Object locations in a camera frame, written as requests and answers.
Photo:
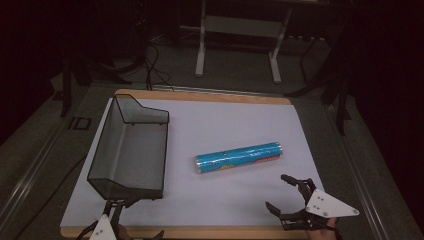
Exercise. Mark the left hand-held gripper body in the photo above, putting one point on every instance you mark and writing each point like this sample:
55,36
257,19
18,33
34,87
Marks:
103,230

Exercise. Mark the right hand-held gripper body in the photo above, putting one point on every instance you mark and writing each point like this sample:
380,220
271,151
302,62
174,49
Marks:
328,204

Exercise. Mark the blue foil-wrapped roll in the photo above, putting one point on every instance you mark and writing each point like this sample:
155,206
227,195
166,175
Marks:
238,157

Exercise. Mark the person's left hand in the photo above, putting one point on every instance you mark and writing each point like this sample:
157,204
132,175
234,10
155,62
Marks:
124,234

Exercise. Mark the person's right hand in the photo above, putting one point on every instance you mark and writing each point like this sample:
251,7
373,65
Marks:
321,234

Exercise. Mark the black metal stand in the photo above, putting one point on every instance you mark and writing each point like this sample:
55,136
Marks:
66,86
340,93

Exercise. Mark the white table mat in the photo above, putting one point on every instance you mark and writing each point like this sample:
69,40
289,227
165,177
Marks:
216,126

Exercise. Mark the aluminium rail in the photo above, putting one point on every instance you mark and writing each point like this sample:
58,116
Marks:
30,173
360,173

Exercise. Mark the white metal table frame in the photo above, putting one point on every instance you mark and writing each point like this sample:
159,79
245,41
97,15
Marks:
240,26

